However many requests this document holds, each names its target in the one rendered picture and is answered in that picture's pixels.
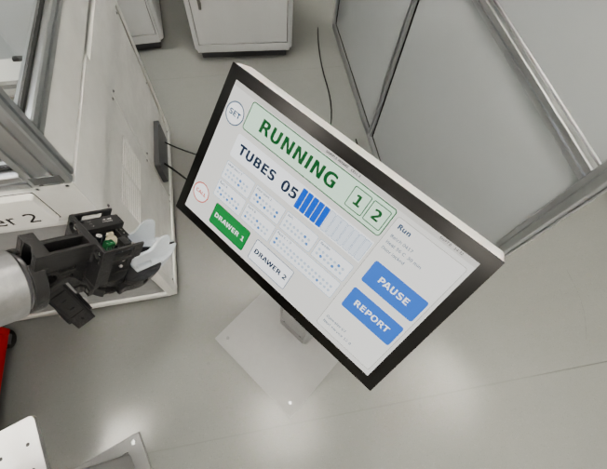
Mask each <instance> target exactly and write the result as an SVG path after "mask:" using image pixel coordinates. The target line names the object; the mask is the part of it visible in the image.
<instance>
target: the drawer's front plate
mask: <svg viewBox="0 0 607 469"><path fill-rule="evenodd" d="M24 214H33V215H35V219H34V221H37V222H30V221H31V220H32V218H33V216H31V215H26V216H23V217H22V216H21V215H24ZM6 219H14V220H10V221H11V222H13V223H14V224H15V225H13V224H11V223H10V222H8V221H6ZM0 221H3V222H5V223H0V225H7V226H3V227H0V231H5V230H12V229H20V228H26V227H33V226H40V225H47V224H54V223H58V222H59V215H58V214H56V213H55V212H54V211H53V210H52V209H50V208H49V207H48V206H47V205H46V204H44V203H43V202H42V201H41V200H40V199H38V198H37V197H36V196H35V195H34V194H17V195H10V196H2V197H0Z"/></svg>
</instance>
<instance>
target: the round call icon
mask: <svg viewBox="0 0 607 469"><path fill-rule="evenodd" d="M211 192H212V189H211V188H209V187H208V186H207V184H206V183H204V182H203V181H202V180H200V179H199V178H198V177H197V178H196V182H195V184H194V187H193V189H192V191H191V193H190V195H191V196H192V197H193V198H194V199H195V200H196V201H197V202H198V203H199V204H200V205H202V206H203V207H205V206H206V204H207V202H208V200H209V196H210V194H211Z"/></svg>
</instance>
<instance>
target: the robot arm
mask: <svg viewBox="0 0 607 469"><path fill-rule="evenodd" d="M100 213H101V216H100V217H99V218H94V219H88V220H82V217H83V216H88V215H94V214H100ZM111 213H112V209H111V208H105V209H99V210H93V211H88V212H82V213H76V214H71V215H69V218H68V221H67V226H66V231H65V235H63V236H58V237H54V238H49V239H45V240H39V239H38V238H37V237H36V236H35V235H34V233H28V234H19V235H18V237H17V244H16V248H12V249H8V250H2V249H0V327H2V326H4V325H7V324H10V323H13V322H15V321H18V320H21V319H23V318H25V317H26V316H28V315H29V314H30V313H33V312H36V311H39V310H42V309H44V308H46V307H47V306H48V305H51V306H52V307H53V308H54V309H55V310H56V311H57V313H58V314H59V316H60V318H61V319H63V320H65V321H66V322H67V323H68V324H69V325H70V324H74V325H75V326H76V327H77V328H81V327H82V326H84V325H85V324H86V323H87V322H88V321H89V320H91V319H92V318H93V317H95V315H94V314H93V313H92V311H91V310H90V309H91V308H92V307H91V306H90V305H89V303H88V299H87V298H85V297H82V296H81V295H80V294H79V293H81V292H83V291H84V292H85V293H86V294H87V295H88V296H91V295H96V296H99V297H103V296H104V295H105V294H111V293H114V292H117V293H118V294H121V293H123V292H125V291H128V290H132V289H135V288H139V287H141V286H143V285H145V284H146V283H147V282H148V281H149V280H150V279H151V278H152V277H153V276H154V275H155V274H156V273H157V272H158V270H159V269H160V268H161V267H162V266H163V265H164V264H165V263H166V261H167V260H168V259H169V258H170V256H171V255H172V253H173V251H174V249H175V247H176V243H175V242H174V241H173V240H171V239H170V236H169V235H168V234H165V235H162V236H161V237H155V221H154V220H153V219H147V220H144V221H142V222H141V223H140V225H139V226H138V227H137V228H136V229H135V231H133V232H132V233H130V234H128V233H127V232H126V231H125V230H124V228H123V225H124V222H123V221H122V220H121V219H120V218H119V217H118V216H117V215H116V214H114V215H111ZM81 220H82V221H81ZM66 283H69V284H70V285H71V286H72V287H73V288H74V290H75V291H76V292H77V293H76V294H75V293H74V292H73V291H72V290H71V289H70V288H69V287H68V286H67V285H66Z"/></svg>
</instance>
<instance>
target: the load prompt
mask: <svg viewBox="0 0 607 469"><path fill-rule="evenodd" d="M242 128H243V129H244V130H245V131H246V132H248V133H249V134H250V135H251V136H252V137H253V138H254V139H255V140H257V141H258V142H259V143H261V144H262V145H263V146H264V147H266V148H267V149H268V150H269V151H271V152H272V153H273V154H275V155H276V156H277V157H278V158H280V159H281V160H282V161H283V162H284V163H286V164H287V165H288V166H289V167H291V168H292V169H293V170H295V171H296V172H297V173H298V174H300V175H301V176H302V177H303V178H305V179H306V180H307V181H309V182H310V183H311V184H312V185H314V186H315V187H316V188H317V189H318V190H319V191H320V192H321V193H323V194H324V195H325V196H327V197H328V198H329V199H330V200H331V201H333V202H334V203H335V204H336V205H338V206H339V207H340V208H342V209H343V210H344V211H345V212H347V213H348V214H349V215H350V216H352V217H353V218H354V219H355V220H357V221H358V222H359V223H361V224H362V225H363V226H364V227H366V228H367V229H368V230H369V231H371V232H372V233H373V234H374V235H376V236H377V237H379V236H380V235H381V233H382V232H383V231H384V229H385V228H386V227H387V225H388V224H389V223H390V222H391V221H392V220H393V219H394V217H395V216H396V215H397V213H398V210H397V209H396V208H394V207H393V206H391V205H390V204H389V203H387V202H386V201H385V200H383V198H382V197H381V196H379V195H378V194H376V193H375V192H374V191H372V190H371V189H370V188H368V187H367V186H366V185H365V184H363V183H362V182H361V181H359V180H358V179H356V178H355V177H354V176H352V175H351V174H350V173H349V172H347V171H346V170H345V169H343V168H342V167H340V166H339V165H338V164H336V163H335V162H334V161H333V160H331V159H330V158H329V157H327V156H326V155H325V154H323V153H322V152H320V151H319V149H318V148H316V147H315V146H314V145H312V144H311V143H310V142H308V141H307V140H305V139H304V138H303V137H302V136H300V135H299V134H298V133H296V132H295V131H294V130H292V129H291V128H290V127H288V126H287V125H286V124H284V123H283V122H282V121H280V120H279V119H278V118H276V117H275V116H274V115H273V114H271V113H270V112H268V111H267V110H266V109H264V108H263V107H262V106H261V105H260V104H259V103H258V102H256V101H255V100H254V101H253V103H252V105H251V107H250V110H249V112H248V115H247V117H246V119H245V121H244V124H243V126H242Z"/></svg>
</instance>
